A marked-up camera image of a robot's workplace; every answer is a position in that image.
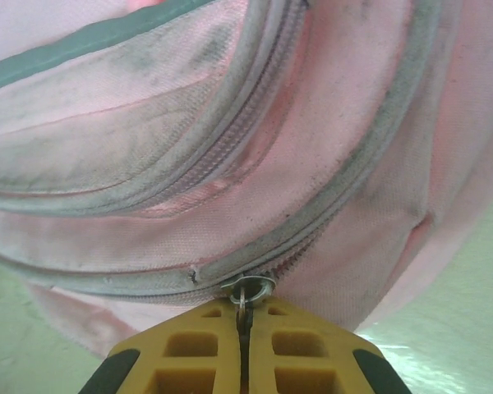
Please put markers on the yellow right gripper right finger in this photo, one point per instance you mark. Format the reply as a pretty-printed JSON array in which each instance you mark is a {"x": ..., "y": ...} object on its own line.
[{"x": 304, "y": 353}]

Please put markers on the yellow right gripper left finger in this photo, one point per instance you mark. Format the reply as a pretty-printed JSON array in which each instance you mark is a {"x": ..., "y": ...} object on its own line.
[{"x": 189, "y": 353}]

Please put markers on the pink student backpack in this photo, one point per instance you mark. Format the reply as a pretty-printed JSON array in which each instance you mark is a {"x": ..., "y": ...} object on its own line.
[{"x": 271, "y": 143}]

